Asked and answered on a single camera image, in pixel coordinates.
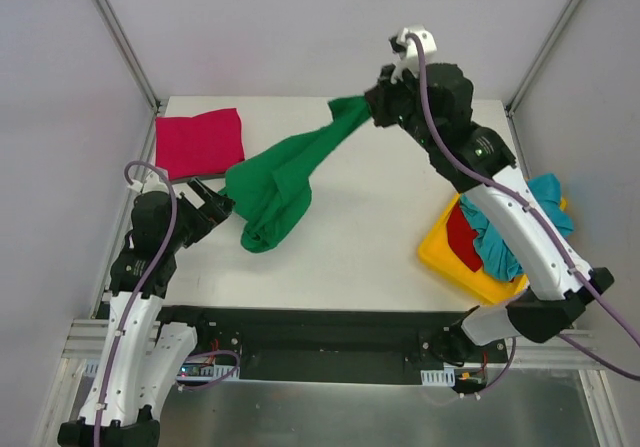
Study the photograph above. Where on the green t shirt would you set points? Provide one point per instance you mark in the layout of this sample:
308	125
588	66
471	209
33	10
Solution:
272	192

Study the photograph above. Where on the teal t shirt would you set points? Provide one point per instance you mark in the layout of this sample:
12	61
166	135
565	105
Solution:
498	260

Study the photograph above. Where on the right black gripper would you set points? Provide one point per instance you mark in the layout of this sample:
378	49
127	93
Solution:
382	104

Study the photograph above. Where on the folded magenta t shirt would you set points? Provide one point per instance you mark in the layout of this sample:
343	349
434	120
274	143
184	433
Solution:
203	145

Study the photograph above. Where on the aluminium frame post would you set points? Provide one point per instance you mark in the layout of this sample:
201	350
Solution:
117	33
543	53

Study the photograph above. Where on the left aluminium frame post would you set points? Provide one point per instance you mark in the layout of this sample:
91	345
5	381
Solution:
117	33

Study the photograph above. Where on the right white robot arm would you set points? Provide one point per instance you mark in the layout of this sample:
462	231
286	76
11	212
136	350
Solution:
481	167

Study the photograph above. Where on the yellow plastic tray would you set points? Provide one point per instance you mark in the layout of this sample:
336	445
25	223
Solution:
435	253

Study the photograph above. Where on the right aluminium frame post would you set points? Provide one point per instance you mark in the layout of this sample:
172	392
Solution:
543	53

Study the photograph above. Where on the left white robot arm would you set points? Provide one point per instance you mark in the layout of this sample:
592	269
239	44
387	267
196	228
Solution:
140	358

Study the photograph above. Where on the red t shirt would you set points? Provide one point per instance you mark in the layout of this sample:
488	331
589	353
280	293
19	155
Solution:
460	238

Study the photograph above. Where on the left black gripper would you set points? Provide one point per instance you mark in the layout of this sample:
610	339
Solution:
198	211

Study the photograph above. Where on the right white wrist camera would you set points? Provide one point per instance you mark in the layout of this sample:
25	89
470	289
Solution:
409	43

